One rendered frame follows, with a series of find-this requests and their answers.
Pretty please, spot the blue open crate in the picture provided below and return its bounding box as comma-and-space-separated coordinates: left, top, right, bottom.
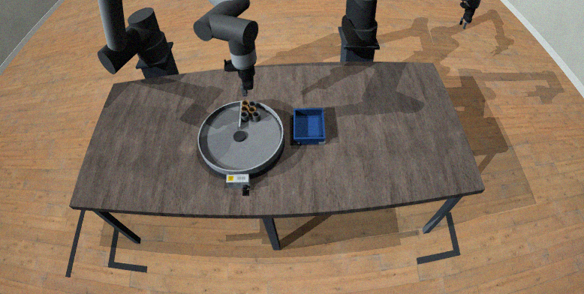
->
294, 108, 326, 145

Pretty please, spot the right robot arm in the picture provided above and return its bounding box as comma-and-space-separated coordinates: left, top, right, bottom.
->
98, 0, 258, 74

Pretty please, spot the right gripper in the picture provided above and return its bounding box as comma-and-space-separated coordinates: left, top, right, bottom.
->
224, 48, 257, 97

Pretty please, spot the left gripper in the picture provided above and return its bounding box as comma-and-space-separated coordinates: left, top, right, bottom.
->
459, 0, 481, 29

